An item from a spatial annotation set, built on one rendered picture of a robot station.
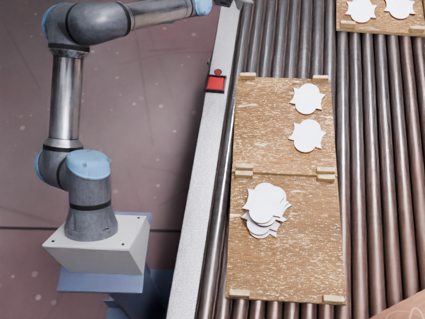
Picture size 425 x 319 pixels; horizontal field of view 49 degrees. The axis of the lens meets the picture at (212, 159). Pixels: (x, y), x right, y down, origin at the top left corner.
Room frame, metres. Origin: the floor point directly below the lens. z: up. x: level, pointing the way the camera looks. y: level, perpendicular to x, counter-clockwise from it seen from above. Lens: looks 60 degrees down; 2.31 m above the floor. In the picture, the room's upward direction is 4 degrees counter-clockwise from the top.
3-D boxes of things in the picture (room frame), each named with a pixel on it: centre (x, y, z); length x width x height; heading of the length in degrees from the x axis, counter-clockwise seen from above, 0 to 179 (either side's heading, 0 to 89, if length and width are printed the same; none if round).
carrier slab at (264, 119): (0.92, -0.26, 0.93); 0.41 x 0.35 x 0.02; 173
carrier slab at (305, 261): (0.50, -0.21, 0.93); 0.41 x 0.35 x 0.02; 173
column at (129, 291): (0.51, 0.37, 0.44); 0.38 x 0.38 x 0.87; 85
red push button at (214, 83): (1.12, -0.03, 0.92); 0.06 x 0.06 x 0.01; 79
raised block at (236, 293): (0.33, -0.05, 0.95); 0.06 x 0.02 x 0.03; 83
